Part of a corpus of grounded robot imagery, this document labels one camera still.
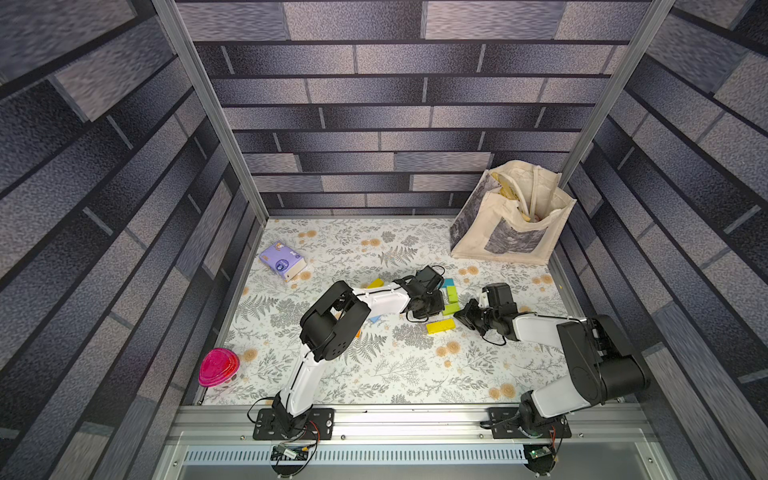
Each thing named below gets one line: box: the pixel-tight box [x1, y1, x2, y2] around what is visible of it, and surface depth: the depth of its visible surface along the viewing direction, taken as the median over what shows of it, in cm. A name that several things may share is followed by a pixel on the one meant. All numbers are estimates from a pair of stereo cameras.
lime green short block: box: [446, 286, 458, 303], surface depth 100 cm
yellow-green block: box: [426, 318, 457, 335], surface depth 92 cm
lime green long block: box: [442, 303, 461, 316], surface depth 94 cm
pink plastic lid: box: [198, 348, 240, 387], surface depth 75 cm
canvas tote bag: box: [449, 160, 577, 266], surface depth 97 cm
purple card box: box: [259, 241, 308, 283], surface depth 103 cm
